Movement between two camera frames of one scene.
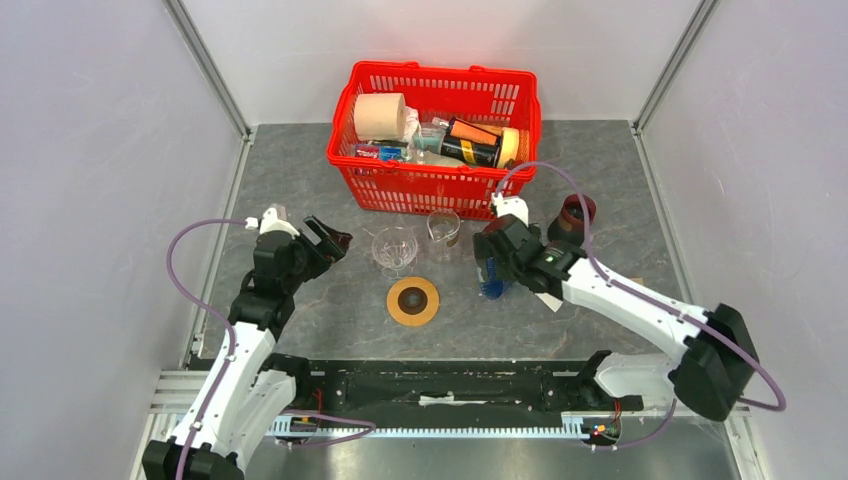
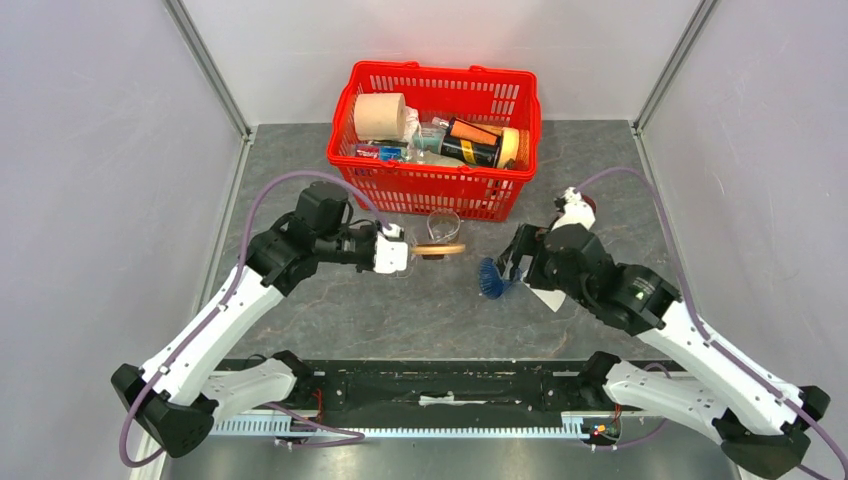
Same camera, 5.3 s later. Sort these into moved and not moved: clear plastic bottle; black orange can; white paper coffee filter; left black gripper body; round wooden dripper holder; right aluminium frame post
Moved: round wooden dripper holder; left black gripper body
Not moved: white paper coffee filter; right aluminium frame post; black orange can; clear plastic bottle
